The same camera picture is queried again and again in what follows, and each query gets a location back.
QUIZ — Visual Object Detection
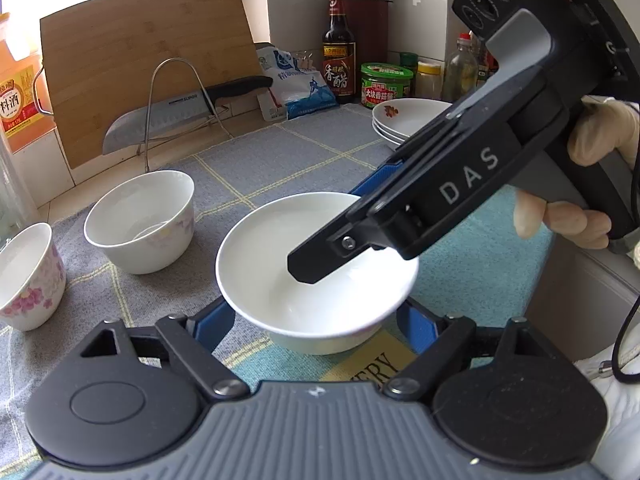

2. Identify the black handled kitchen knife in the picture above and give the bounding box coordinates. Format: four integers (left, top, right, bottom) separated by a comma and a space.
102, 76, 273, 155

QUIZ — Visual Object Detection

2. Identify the yellow lid spice jar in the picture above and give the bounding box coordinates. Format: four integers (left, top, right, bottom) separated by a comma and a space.
416, 61, 442, 100

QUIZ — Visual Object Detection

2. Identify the dark red knife block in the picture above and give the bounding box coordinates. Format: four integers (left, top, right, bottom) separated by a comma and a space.
345, 0, 390, 64

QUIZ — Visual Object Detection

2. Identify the red sauce bottle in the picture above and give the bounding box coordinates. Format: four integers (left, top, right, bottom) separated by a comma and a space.
476, 46, 499, 88

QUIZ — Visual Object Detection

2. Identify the grey blue checked cloth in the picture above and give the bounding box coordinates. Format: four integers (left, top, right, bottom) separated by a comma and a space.
1, 105, 552, 479

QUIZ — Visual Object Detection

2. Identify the green lid small jar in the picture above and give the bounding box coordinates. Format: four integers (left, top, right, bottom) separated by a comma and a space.
399, 52, 419, 96

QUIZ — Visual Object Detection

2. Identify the white fruit plate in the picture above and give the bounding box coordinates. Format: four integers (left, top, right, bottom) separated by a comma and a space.
374, 129, 407, 150
372, 98, 451, 136

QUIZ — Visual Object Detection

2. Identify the orange cooking wine jug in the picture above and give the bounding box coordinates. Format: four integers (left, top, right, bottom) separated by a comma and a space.
1, 13, 55, 153

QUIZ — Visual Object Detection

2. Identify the gloved right hand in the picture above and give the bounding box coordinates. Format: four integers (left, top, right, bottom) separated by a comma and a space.
512, 97, 640, 250

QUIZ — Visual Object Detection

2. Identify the bamboo cutting board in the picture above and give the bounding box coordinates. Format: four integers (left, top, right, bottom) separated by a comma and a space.
40, 0, 262, 168

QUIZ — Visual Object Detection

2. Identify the green lid sauce jar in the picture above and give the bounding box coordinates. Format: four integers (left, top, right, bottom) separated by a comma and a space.
360, 63, 413, 108

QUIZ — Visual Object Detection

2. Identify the blue white salt bag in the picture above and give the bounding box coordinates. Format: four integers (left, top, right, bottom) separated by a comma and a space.
256, 44, 337, 122

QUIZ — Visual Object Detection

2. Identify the white plate with stain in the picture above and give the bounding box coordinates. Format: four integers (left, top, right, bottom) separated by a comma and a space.
372, 122, 411, 142

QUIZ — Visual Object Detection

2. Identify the dark vinegar bottle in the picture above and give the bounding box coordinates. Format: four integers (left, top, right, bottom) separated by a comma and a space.
322, 0, 356, 103

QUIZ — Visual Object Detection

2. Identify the clear glass bottle red cap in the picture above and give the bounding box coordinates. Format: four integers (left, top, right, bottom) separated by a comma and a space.
442, 32, 478, 103

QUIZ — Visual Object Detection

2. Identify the metal wire rack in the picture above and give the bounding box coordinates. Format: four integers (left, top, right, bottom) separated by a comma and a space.
137, 58, 231, 174

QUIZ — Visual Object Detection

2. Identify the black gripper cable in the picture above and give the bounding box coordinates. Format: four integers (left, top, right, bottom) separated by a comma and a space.
610, 294, 640, 386

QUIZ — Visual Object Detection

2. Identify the white floral bowl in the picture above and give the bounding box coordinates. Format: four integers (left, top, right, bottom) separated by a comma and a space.
216, 192, 419, 354
84, 170, 195, 275
0, 222, 66, 332

